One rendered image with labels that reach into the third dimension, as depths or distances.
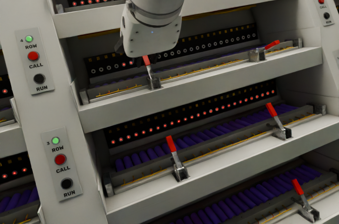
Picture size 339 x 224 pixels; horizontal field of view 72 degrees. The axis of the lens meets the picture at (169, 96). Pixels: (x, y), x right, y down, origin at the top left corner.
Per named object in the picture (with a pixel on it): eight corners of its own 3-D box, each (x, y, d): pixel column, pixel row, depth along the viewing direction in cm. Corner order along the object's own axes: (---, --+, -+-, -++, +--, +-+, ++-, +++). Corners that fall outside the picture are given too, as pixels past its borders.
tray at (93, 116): (323, 63, 61) (321, 26, 59) (84, 133, 44) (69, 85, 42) (267, 62, 79) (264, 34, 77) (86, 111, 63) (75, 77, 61)
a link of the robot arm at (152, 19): (133, 19, 31) (132, 33, 34) (193, 9, 33) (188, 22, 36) (116, -28, 33) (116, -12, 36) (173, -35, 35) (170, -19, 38)
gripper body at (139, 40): (128, 27, 33) (127, 64, 43) (193, 15, 36) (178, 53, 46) (114, -14, 35) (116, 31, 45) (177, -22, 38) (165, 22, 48)
